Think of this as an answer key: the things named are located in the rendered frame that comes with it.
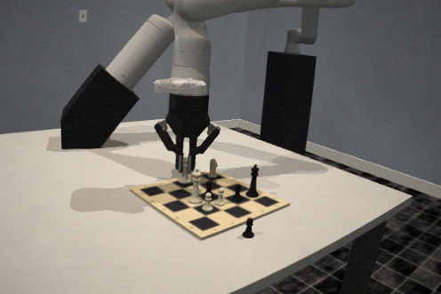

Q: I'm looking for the white pawn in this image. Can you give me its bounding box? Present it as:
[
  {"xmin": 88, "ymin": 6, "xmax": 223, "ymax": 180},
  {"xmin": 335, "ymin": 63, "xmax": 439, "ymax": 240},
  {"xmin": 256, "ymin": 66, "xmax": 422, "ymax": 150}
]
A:
[
  {"xmin": 202, "ymin": 193, "xmax": 212, "ymax": 211},
  {"xmin": 215, "ymin": 187, "xmax": 225, "ymax": 206}
]

